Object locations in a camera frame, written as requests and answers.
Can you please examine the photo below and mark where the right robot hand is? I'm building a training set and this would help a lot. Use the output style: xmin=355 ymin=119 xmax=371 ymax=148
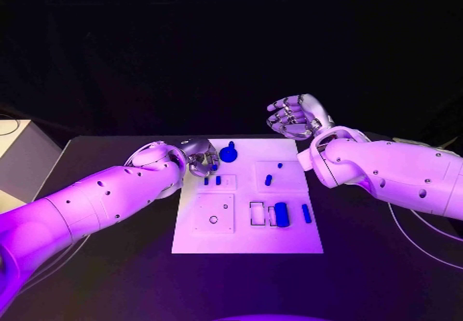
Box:
xmin=267 ymin=94 xmax=337 ymax=140

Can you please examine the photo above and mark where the white cable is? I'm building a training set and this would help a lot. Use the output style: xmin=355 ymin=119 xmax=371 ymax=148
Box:
xmin=18 ymin=233 xmax=93 ymax=289
xmin=388 ymin=201 xmax=463 ymax=267
xmin=410 ymin=209 xmax=463 ymax=239

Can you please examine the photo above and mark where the blue gear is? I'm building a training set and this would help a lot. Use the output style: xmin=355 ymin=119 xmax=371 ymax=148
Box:
xmin=220 ymin=140 xmax=240 ymax=163

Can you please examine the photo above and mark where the white box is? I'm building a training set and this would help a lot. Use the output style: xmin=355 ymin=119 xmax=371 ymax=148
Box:
xmin=0 ymin=119 xmax=64 ymax=214

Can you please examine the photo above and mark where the white task board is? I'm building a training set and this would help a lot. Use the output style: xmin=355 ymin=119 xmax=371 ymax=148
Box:
xmin=171 ymin=138 xmax=325 ymax=255

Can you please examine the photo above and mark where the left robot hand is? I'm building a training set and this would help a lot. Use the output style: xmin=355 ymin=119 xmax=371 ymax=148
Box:
xmin=176 ymin=138 xmax=223 ymax=178

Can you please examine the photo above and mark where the large blue cylinder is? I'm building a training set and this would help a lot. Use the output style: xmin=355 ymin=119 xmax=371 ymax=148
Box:
xmin=273 ymin=201 xmax=292 ymax=228

